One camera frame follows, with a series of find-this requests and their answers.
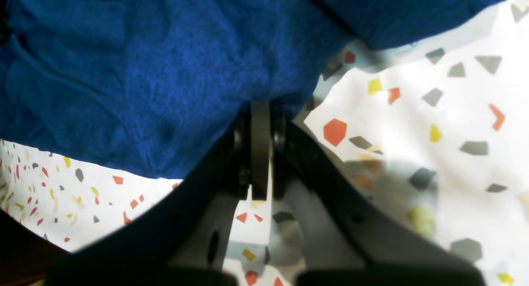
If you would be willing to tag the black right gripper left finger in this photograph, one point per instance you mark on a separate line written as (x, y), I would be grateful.
(182, 240)

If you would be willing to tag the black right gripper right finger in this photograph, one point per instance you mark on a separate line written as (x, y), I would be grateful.
(346, 240)

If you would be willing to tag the dark blue t-shirt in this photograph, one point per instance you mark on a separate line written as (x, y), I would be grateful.
(148, 86)

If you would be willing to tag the terrazzo patterned table cloth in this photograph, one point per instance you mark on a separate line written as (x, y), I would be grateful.
(435, 134)

